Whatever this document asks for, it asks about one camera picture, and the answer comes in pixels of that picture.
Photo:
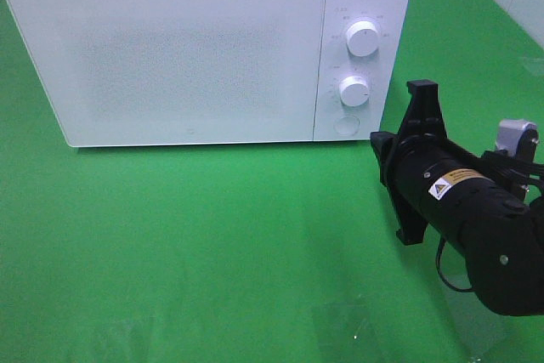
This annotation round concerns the white round knob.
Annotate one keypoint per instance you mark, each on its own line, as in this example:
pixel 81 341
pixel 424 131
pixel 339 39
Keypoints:
pixel 354 91
pixel 362 38

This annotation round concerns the round door release button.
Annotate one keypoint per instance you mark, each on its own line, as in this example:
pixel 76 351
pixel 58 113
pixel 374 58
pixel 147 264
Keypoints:
pixel 347 125

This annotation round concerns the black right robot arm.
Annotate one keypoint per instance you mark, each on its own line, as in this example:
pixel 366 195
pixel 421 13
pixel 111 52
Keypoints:
pixel 476 203

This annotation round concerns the lower white round knob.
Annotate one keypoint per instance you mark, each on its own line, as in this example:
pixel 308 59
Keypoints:
pixel 354 91

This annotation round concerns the upper white round knob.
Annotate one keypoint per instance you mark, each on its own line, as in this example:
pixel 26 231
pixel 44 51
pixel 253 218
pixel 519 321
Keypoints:
pixel 362 38

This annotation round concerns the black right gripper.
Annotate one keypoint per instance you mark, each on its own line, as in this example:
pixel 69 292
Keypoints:
pixel 403 157

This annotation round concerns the white microwave door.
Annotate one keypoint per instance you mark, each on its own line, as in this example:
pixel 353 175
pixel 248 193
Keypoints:
pixel 172 72

